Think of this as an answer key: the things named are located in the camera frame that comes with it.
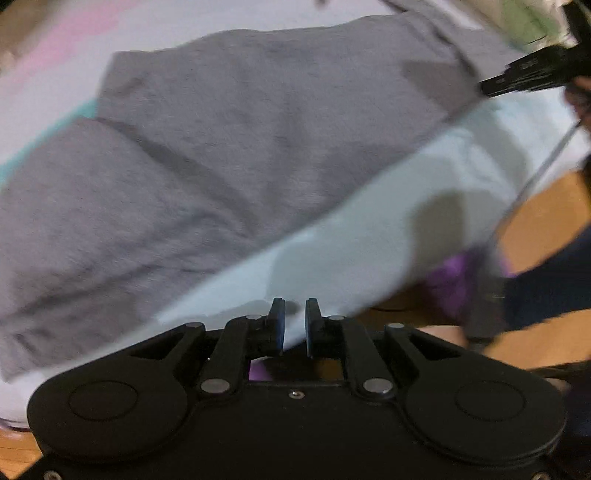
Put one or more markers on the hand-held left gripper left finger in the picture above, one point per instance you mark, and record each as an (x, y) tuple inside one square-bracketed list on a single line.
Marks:
[(278, 323)]

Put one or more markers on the green cloth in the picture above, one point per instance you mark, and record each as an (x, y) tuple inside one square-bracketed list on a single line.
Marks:
[(531, 18)]

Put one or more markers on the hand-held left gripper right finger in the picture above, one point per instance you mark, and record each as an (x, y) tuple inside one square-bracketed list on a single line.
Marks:
[(311, 328)]

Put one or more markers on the dark navy clothing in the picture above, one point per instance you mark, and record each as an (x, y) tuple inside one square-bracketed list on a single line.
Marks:
[(554, 281)]

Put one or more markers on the grey towel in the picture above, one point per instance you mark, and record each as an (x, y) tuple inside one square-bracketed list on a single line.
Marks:
[(194, 175)]

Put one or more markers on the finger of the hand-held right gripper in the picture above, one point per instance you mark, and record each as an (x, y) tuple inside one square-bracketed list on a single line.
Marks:
[(531, 74)]

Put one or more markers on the purple cloth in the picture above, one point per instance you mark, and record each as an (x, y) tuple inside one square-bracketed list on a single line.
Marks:
[(455, 286)]

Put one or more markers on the pastel floral blanket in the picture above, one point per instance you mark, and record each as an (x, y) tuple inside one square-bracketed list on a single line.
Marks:
[(438, 184)]

